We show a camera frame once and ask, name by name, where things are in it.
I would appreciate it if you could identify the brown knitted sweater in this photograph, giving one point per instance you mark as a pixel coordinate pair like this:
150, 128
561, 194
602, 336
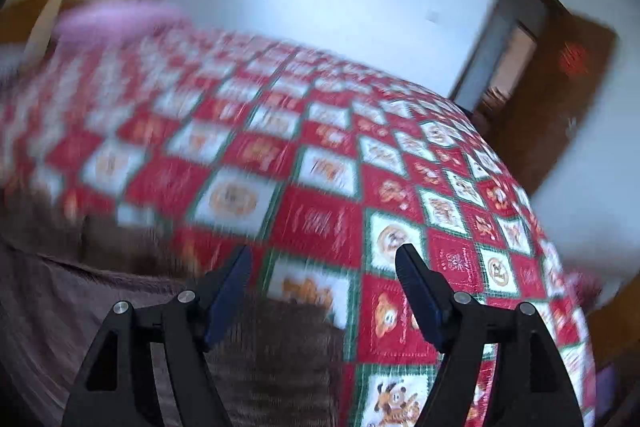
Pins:
45, 307

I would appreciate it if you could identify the cream and brown headboard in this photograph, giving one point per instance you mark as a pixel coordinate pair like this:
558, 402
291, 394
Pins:
35, 17

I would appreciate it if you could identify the brown wooden furniture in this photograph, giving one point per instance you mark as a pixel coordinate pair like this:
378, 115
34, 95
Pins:
620, 327

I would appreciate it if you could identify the white wall socket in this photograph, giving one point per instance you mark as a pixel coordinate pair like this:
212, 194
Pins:
430, 16

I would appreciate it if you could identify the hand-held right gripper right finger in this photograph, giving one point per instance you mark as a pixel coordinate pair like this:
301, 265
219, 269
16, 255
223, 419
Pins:
422, 302

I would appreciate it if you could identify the brown wooden door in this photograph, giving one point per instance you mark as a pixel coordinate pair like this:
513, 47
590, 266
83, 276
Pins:
545, 117

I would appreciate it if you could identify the red paper door decoration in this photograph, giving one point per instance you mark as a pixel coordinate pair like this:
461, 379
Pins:
573, 58

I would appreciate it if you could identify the folded pink blanket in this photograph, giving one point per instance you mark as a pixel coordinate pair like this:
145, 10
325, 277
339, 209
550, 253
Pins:
120, 22

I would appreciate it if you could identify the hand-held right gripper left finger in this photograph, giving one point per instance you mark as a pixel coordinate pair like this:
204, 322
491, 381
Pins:
227, 302

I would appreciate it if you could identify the dark wooden door frame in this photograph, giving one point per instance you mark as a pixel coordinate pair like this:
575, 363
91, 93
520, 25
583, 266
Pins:
487, 32

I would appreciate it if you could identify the red checkered printed bed sheet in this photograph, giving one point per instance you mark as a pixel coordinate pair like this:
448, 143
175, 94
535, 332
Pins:
320, 147

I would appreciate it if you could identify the red checkered cloth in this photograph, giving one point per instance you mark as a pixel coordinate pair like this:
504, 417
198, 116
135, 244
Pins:
582, 289

